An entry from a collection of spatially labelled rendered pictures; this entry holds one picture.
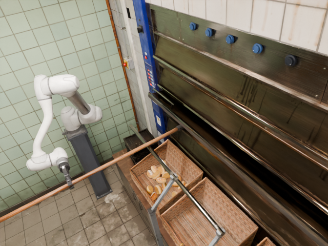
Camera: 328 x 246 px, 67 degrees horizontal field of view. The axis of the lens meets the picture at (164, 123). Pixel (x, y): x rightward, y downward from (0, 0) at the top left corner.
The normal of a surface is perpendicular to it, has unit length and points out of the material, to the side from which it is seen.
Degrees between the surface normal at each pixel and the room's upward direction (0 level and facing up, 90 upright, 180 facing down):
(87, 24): 90
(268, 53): 88
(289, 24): 90
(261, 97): 70
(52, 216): 0
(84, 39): 90
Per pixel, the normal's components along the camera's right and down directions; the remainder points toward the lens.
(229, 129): -0.84, 0.11
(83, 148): 0.48, 0.49
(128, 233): -0.13, -0.78
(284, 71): -0.85, 0.40
